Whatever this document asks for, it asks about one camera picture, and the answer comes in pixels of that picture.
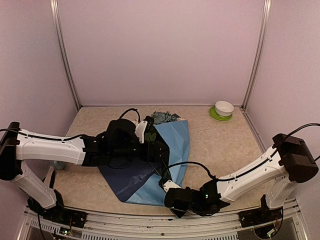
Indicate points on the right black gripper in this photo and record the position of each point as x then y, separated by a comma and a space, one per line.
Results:
178, 213

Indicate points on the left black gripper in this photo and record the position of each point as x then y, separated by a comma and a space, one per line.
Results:
155, 158

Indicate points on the blue wrapping paper sheet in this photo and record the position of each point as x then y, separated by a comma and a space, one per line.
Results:
136, 181

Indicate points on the blue fake hydrangea flower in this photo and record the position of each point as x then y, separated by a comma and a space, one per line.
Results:
161, 117

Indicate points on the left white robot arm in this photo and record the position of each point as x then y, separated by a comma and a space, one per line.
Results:
18, 145

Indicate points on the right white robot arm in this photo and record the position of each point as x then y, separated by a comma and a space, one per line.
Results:
288, 161

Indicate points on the blue paper cup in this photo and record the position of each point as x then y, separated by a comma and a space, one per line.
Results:
59, 165

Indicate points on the white ceramic bowl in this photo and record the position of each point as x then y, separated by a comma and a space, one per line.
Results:
224, 108

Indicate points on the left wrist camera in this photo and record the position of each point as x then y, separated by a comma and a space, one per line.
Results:
141, 126

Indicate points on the aluminium front frame rail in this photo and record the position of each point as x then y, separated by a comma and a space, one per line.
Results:
113, 226

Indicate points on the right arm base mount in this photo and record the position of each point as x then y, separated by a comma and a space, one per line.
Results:
260, 215

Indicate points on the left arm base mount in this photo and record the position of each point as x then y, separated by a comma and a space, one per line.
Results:
59, 213

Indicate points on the left aluminium corner post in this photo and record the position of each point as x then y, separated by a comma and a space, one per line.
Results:
54, 6

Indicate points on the aluminium corner post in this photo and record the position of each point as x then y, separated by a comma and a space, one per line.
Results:
258, 53
54, 6

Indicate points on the right aluminium corner post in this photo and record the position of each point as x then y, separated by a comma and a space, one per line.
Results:
258, 53

